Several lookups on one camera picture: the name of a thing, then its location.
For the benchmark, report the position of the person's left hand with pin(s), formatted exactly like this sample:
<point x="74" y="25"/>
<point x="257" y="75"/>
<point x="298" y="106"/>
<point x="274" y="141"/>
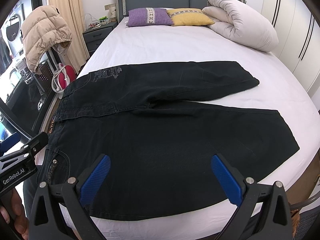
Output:
<point x="21" y="221"/>

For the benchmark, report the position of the folded white duvet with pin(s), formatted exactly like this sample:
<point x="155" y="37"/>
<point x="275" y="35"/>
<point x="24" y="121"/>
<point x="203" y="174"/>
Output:
<point x="236" y="21"/>

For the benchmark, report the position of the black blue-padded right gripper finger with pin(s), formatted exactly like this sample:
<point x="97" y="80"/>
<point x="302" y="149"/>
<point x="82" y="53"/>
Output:
<point x="32" y="147"/>

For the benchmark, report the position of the white wardrobe with black handles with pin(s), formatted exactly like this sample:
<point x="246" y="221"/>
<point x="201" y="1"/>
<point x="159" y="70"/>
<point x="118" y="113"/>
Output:
<point x="298" y="35"/>

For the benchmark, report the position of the beige puffer jacket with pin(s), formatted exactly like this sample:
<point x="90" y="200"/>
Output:
<point x="44" y="28"/>

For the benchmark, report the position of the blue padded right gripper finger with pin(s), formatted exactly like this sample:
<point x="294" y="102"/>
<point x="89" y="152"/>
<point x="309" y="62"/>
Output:
<point x="47" y="220"/>
<point x="262" y="211"/>

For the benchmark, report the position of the red and white garment steamer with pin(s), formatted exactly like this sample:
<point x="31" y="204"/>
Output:
<point x="62" y="78"/>

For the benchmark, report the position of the beige curtain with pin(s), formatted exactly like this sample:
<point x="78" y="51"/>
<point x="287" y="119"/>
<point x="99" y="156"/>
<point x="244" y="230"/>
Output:
<point x="72" y="12"/>

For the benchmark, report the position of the black framed glass sliding door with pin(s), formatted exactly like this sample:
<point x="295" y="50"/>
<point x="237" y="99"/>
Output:
<point x="26" y="95"/>

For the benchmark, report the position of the yellow patterned pillow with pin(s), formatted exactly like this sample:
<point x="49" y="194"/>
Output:
<point x="189" y="17"/>

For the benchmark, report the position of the dark grey nightstand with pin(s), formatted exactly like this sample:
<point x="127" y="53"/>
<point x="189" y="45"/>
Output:
<point x="93" y="37"/>

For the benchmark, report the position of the white sheeted bed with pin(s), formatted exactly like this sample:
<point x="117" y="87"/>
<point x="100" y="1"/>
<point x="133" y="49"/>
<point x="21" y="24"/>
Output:
<point x="278" y="90"/>

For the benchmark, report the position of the black denim pants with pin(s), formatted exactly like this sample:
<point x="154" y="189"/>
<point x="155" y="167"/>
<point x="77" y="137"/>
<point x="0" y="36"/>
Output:
<point x="157" y="124"/>

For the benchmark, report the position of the clutter on nightstand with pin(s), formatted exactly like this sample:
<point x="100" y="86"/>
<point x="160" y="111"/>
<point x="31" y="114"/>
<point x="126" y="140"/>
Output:
<point x="92" y="22"/>

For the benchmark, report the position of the purple patterned pillow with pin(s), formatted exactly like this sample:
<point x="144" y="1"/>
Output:
<point x="148" y="16"/>

